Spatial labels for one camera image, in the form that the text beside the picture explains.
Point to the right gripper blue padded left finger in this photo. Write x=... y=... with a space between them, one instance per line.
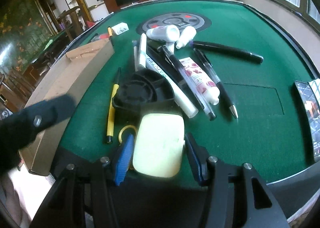
x=122 y=159

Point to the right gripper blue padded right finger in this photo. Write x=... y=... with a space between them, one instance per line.
x=197 y=157

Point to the cream rounded plastic case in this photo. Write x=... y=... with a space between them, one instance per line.
x=159 y=145

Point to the yellow black pen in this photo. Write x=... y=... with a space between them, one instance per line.
x=111 y=111

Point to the long white tube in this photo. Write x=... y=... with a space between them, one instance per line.
x=180 y=98

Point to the rose print cream tube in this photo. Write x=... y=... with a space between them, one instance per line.
x=203 y=82

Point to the white slim pen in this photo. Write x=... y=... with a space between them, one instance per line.
x=142 y=52

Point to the black clear ballpoint pen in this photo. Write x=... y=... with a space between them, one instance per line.
x=208 y=68

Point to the black round plastic holder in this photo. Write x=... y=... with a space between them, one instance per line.
x=145 y=92

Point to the thick black marker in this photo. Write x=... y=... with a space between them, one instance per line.
x=229 y=50

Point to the clear barrel black gel pen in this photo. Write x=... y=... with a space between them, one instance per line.
x=192 y=86

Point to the small white bottle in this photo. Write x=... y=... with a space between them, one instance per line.
x=186 y=36

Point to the orange black marker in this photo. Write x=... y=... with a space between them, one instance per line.
x=110 y=34

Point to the large white bottle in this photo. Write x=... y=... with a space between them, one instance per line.
x=168 y=33

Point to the white small card box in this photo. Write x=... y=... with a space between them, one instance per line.
x=120 y=28

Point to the smartphone with lit screen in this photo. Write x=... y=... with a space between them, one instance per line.
x=309 y=95

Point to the round grey table control panel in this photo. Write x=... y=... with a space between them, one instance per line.
x=179 y=19

